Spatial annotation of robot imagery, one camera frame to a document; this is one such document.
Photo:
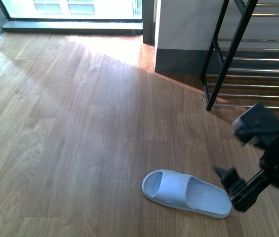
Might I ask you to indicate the black metal shoe rack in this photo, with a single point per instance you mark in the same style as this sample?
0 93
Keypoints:
242 63

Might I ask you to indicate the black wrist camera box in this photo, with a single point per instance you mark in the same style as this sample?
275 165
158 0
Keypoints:
257 126

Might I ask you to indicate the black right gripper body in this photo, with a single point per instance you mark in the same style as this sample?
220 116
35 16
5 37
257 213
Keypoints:
268 175

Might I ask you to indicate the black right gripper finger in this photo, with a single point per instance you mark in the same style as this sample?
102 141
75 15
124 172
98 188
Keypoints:
230 179

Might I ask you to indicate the light blue slipper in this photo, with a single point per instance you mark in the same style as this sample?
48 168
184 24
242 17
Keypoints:
186 192

